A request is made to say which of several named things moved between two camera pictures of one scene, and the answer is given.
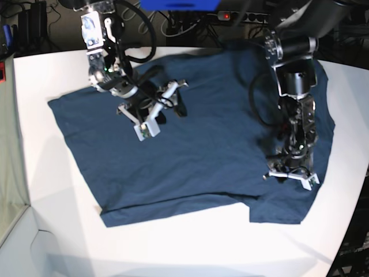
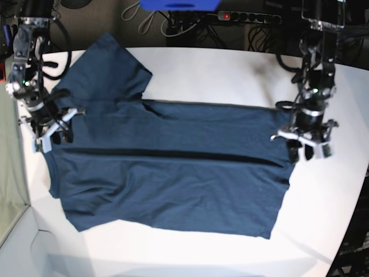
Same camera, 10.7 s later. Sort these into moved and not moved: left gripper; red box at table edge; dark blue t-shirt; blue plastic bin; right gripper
Moved: left gripper; right gripper; dark blue t-shirt
Not moved: red box at table edge; blue plastic bin
